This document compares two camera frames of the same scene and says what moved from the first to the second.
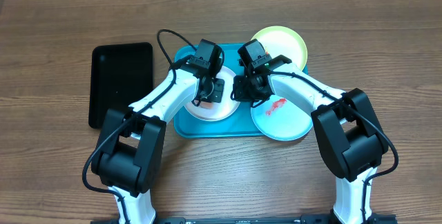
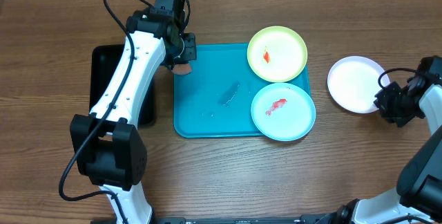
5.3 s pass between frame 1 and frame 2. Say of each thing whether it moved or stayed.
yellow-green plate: stayed
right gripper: moved
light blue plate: stayed
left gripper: moved
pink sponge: moved
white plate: moved
